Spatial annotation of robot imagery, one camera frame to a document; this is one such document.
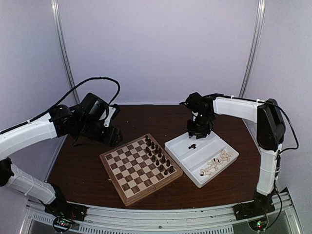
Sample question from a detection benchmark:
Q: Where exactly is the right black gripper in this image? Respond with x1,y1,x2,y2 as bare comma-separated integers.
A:
188,112,213,138

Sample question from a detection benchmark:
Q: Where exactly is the dark chess pieces pile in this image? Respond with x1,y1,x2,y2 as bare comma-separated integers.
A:
188,144,196,149

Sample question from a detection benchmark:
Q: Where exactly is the wooden chessboard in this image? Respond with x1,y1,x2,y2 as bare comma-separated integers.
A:
99,134,183,206

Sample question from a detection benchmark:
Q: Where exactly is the aluminium frame rail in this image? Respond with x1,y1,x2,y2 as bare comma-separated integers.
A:
24,190,300,234

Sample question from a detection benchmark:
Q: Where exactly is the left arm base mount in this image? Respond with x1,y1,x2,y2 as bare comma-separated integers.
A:
43,203,88,221

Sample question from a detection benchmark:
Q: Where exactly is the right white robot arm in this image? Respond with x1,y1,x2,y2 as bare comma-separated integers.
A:
180,92,286,215

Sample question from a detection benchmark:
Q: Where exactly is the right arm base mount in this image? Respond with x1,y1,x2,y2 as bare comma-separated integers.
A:
233,197,275,220

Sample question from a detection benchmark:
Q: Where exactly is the white chess pieces pile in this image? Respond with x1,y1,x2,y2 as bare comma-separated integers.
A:
199,150,233,176

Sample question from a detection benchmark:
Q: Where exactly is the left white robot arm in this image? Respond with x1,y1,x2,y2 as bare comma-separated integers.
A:
0,93,122,216

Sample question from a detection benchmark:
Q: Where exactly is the white divided plastic tray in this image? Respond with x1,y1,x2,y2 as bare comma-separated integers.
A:
165,132,239,188

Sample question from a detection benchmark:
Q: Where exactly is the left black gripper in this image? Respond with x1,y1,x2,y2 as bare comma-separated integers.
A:
77,118,123,147

